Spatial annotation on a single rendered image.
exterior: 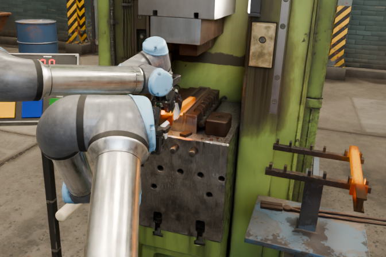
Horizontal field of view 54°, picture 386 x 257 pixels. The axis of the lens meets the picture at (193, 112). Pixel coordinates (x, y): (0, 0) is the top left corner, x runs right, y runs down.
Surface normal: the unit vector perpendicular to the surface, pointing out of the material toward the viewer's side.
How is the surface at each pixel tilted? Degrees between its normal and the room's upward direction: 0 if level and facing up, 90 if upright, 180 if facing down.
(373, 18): 90
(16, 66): 46
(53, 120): 67
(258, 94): 90
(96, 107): 37
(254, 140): 90
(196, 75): 90
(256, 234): 0
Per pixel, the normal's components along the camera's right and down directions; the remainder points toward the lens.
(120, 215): 0.43, -0.59
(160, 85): 0.60, 0.28
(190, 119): -0.28, 0.30
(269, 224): 0.04, -0.95
